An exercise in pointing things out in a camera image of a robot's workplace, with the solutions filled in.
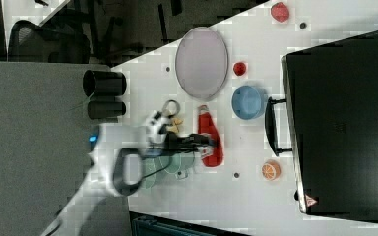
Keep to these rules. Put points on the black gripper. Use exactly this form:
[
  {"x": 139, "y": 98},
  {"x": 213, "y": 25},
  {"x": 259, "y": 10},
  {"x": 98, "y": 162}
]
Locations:
[{"x": 195, "y": 142}]

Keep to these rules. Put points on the red plush ketchup bottle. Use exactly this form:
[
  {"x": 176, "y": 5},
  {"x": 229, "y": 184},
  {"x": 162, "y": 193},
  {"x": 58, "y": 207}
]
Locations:
[{"x": 206, "y": 126}]

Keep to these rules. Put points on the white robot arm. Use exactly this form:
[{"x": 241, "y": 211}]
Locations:
[{"x": 118, "y": 155}]

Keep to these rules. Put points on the green metal strainer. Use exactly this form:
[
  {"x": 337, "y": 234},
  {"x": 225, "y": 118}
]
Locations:
[{"x": 156, "y": 169}]

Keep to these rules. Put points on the yellow plush banana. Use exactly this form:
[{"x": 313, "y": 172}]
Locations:
[{"x": 174, "y": 125}]

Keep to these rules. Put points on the blue round bowl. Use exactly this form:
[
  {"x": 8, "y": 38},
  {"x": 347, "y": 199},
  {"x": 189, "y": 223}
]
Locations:
[{"x": 249, "y": 102}]

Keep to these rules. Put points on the orange slice toy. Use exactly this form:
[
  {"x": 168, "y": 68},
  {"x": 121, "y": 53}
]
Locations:
[{"x": 271, "y": 170}]

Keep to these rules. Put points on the small red plush strawberry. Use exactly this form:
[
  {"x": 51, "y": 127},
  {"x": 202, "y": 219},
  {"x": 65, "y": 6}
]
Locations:
[{"x": 239, "y": 68}]

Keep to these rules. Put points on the grey round plate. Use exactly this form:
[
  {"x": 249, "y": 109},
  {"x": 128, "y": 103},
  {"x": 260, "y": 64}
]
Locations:
[{"x": 201, "y": 63}]

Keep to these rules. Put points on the black cylinder cup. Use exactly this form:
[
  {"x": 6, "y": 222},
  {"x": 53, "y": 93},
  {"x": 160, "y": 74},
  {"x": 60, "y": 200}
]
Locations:
[
  {"x": 101, "y": 110},
  {"x": 104, "y": 83}
]

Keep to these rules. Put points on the silver black toaster oven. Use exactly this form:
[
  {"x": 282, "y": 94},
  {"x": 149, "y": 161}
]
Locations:
[{"x": 331, "y": 98}]

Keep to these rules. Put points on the large red plush strawberry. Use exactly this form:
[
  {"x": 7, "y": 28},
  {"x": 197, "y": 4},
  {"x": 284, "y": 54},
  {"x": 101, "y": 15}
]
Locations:
[{"x": 280, "y": 12}]

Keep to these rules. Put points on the black office chair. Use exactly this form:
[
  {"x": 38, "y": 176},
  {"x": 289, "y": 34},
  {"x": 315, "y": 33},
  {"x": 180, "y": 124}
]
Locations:
[{"x": 32, "y": 43}]

